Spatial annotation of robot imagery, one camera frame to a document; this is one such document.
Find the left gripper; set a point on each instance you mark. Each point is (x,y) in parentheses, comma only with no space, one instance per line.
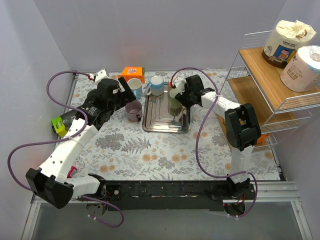
(125,89)

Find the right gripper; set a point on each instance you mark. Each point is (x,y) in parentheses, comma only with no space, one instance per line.
(182,95)

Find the light blue faceted mug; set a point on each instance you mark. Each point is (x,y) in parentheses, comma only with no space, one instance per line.
(135,85)

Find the purple mug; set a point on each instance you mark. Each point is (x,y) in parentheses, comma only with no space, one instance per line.
(134,111)

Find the green mug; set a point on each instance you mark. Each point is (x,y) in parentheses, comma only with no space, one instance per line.
(173,105)

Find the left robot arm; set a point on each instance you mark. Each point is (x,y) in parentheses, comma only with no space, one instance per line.
(50,181)

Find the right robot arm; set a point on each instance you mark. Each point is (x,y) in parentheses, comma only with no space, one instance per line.
(241,126)

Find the pink mug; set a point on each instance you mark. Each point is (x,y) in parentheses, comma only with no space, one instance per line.
(171,83)

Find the blue white mug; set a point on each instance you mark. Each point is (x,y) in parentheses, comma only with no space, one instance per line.
(155,86)

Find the orange box at back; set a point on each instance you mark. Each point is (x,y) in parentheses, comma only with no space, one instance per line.
(130,72)

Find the steel tray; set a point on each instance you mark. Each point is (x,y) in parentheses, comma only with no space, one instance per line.
(158,117)

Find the green black box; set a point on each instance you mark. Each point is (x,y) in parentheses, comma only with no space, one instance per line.
(61,124)

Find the orange yellow box on shelf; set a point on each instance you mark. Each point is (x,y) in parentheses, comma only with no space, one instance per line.
(262,139)

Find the orange pink sponge box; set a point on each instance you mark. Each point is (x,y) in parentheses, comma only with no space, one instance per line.
(73,170)

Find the cartoon toilet paper roll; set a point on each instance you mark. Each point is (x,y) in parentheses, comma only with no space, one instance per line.
(284,41)

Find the pink toilet paper roll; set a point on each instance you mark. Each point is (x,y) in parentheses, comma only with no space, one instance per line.
(302,72)

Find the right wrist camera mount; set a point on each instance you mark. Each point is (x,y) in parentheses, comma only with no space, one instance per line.
(179,84)

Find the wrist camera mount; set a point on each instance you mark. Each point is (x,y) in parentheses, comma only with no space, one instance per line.
(179,84)
(98,76)

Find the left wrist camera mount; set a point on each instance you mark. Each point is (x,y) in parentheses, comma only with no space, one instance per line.
(98,76)

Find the wire wooden shelf rack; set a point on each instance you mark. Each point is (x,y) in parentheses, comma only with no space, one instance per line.
(251,79)

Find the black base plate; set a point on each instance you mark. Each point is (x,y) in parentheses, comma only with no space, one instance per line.
(176,194)

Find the aluminium frame rail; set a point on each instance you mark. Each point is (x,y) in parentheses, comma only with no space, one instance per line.
(275,213)

